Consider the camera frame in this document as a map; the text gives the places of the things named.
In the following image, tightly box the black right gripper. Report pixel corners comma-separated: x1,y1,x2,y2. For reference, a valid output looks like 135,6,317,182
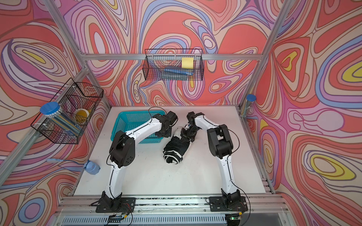
179,125,200,144

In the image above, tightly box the black white checkered pillowcase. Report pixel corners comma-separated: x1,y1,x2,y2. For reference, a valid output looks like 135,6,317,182
163,127,192,164

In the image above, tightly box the teal plastic basket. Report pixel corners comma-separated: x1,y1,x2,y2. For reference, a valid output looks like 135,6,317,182
110,110,166,144

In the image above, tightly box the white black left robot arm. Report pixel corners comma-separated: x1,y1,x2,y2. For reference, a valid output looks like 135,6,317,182
104,111,178,201

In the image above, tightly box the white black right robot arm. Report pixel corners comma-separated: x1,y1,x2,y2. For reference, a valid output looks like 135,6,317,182
181,112,241,210

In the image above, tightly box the yellow tape roll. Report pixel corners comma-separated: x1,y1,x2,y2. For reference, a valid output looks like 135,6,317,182
74,108,90,125

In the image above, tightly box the blue marker pen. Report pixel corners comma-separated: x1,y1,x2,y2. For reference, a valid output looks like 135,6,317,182
164,68,194,76

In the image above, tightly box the yellow sticky note pad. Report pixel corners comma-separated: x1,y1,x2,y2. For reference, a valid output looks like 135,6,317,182
182,57,194,69

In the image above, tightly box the clear tube of pencils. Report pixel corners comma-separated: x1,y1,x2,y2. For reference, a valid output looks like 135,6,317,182
240,94,256,118

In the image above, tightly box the blue lidded jar of straws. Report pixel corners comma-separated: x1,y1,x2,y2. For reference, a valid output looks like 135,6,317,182
40,102,81,137

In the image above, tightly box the black wire basket back wall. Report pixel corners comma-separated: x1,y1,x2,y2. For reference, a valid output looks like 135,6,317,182
142,48,204,81

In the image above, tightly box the black wire basket wall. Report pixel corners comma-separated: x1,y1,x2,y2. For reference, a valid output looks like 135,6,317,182
31,78,104,144
142,48,204,81

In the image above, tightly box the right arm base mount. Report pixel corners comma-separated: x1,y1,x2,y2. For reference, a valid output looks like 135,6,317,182
208,189,248,213

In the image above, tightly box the black wire basket left wall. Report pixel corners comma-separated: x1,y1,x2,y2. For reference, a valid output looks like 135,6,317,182
31,78,104,144

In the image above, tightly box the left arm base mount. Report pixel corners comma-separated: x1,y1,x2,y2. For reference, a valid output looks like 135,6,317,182
96,191,136,214

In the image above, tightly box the aluminium front rail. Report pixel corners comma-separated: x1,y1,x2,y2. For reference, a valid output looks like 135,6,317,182
49,193,295,226

